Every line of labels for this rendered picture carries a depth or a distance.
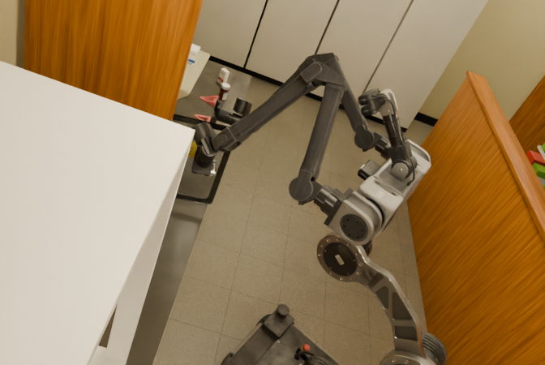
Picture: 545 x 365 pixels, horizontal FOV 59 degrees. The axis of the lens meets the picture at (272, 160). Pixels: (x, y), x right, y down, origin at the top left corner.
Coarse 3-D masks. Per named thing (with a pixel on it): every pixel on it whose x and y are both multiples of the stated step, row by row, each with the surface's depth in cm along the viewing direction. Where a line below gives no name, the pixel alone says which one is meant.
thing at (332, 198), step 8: (320, 192) 150; (328, 192) 150; (336, 192) 149; (344, 192) 147; (320, 200) 150; (328, 200) 148; (336, 200) 148; (320, 208) 150; (328, 208) 148; (336, 208) 146; (328, 216) 149; (328, 224) 150
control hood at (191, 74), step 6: (204, 54) 184; (198, 60) 179; (204, 60) 181; (198, 66) 176; (186, 72) 170; (192, 72) 171; (198, 72) 173; (186, 78) 167; (192, 78) 168; (186, 84) 164; (192, 84) 165; (180, 90) 161; (186, 90) 161; (180, 96) 162; (186, 96) 162
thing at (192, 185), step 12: (180, 120) 171; (192, 120) 171; (216, 132) 175; (216, 156) 182; (228, 156) 183; (216, 168) 186; (192, 180) 189; (204, 180) 190; (216, 180) 190; (180, 192) 193; (192, 192) 193; (204, 192) 194; (216, 192) 195
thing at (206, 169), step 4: (196, 152) 173; (196, 156) 172; (196, 160) 170; (200, 160) 167; (212, 160) 168; (196, 164) 171; (200, 164) 169; (204, 164) 168; (208, 164) 169; (196, 168) 170; (200, 168) 171; (204, 168) 171; (208, 168) 172; (192, 172) 170; (196, 172) 170; (200, 172) 170; (204, 172) 171; (208, 172) 171
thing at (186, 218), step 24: (216, 72) 293; (240, 72) 304; (192, 96) 265; (240, 96) 282; (192, 216) 198; (168, 240) 184; (192, 240) 188; (168, 264) 176; (168, 288) 168; (144, 312) 158; (168, 312) 161; (144, 336) 152; (144, 360) 146
